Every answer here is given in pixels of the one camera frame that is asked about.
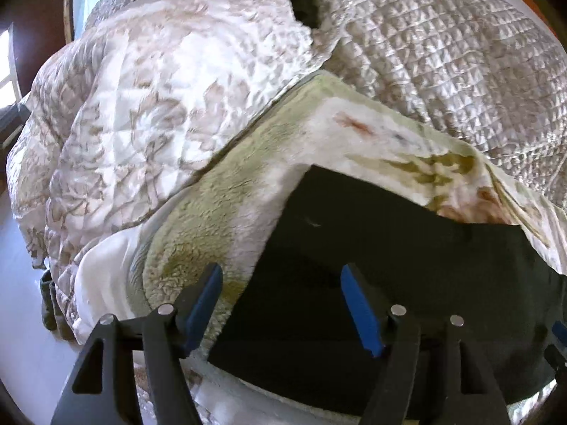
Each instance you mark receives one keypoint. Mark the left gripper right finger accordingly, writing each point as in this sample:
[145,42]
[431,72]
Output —
[366,309]

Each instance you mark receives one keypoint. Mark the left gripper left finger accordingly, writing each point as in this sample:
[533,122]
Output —
[195,305]

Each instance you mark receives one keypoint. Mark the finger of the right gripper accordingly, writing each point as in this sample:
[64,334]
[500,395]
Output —
[555,353]

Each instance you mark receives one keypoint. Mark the black pants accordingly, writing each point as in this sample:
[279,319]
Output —
[291,331]

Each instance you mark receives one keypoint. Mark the floral fleece blanket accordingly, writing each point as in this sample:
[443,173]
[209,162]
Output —
[229,213]

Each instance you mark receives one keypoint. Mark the white floral quilted comforter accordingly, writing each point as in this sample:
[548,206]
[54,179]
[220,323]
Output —
[125,117]

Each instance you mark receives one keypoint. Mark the grey quilted bedspread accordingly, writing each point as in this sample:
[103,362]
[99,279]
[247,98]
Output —
[479,70]

